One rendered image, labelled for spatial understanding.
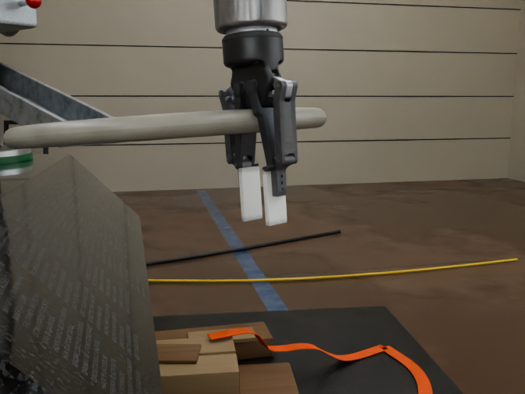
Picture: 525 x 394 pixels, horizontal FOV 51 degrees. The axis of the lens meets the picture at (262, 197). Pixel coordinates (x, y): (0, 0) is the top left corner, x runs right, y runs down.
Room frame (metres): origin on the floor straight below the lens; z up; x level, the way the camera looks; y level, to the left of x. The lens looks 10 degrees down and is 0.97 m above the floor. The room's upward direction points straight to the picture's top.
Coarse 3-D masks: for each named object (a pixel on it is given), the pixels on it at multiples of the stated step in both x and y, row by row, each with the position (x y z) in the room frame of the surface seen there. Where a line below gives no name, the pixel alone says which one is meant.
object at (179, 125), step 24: (72, 120) 0.66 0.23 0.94; (96, 120) 0.64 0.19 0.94; (120, 120) 0.63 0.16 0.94; (144, 120) 0.63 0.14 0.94; (168, 120) 0.63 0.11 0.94; (192, 120) 0.64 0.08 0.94; (216, 120) 0.65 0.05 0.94; (240, 120) 0.66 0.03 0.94; (312, 120) 0.76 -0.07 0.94; (24, 144) 0.69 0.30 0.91; (48, 144) 0.66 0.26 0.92; (72, 144) 0.65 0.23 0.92
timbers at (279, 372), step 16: (160, 336) 1.92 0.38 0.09; (176, 336) 1.92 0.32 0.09; (240, 352) 1.88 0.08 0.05; (256, 352) 1.89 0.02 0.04; (272, 352) 1.91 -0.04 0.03; (240, 368) 1.65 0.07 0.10; (256, 368) 1.65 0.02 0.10; (272, 368) 1.65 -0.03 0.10; (288, 368) 1.65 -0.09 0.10; (240, 384) 1.55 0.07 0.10; (256, 384) 1.55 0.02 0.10; (272, 384) 1.55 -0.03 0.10; (288, 384) 1.55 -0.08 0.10
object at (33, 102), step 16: (0, 64) 1.29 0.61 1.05; (0, 80) 1.30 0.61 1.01; (16, 80) 1.25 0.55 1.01; (32, 80) 1.21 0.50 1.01; (0, 96) 1.08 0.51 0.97; (16, 96) 1.05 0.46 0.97; (32, 96) 1.22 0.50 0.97; (48, 96) 1.18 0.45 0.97; (64, 96) 1.14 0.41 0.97; (0, 112) 1.08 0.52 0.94; (16, 112) 1.05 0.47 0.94; (32, 112) 1.01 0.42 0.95; (48, 112) 0.99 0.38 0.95; (64, 112) 1.14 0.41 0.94; (80, 112) 1.11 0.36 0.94; (96, 112) 1.08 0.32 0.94; (96, 144) 1.02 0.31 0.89
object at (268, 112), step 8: (248, 88) 0.67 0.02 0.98; (256, 88) 0.67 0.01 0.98; (256, 96) 0.67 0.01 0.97; (256, 104) 0.66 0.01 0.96; (256, 112) 0.66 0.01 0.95; (264, 112) 0.67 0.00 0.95; (272, 112) 0.67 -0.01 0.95; (264, 120) 0.66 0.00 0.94; (272, 120) 0.67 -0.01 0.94; (264, 128) 0.66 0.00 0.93; (272, 128) 0.66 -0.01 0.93; (264, 136) 0.66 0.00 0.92; (272, 136) 0.66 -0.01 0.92; (264, 144) 0.66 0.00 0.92; (272, 144) 0.66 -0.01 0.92; (264, 152) 0.66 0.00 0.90; (272, 152) 0.65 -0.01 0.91; (272, 160) 0.65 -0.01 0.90; (264, 168) 0.65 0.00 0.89; (272, 168) 0.65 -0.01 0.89
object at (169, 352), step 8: (160, 344) 1.59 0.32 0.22; (168, 344) 1.59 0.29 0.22; (176, 344) 1.59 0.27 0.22; (184, 344) 1.59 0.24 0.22; (192, 344) 1.59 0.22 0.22; (200, 344) 1.59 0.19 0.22; (160, 352) 1.54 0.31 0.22; (168, 352) 1.54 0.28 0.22; (176, 352) 1.54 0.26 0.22; (184, 352) 1.54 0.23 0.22; (192, 352) 1.54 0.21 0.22; (160, 360) 1.49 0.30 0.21; (168, 360) 1.48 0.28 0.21; (176, 360) 1.48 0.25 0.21; (184, 360) 1.48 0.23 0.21; (192, 360) 1.48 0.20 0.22
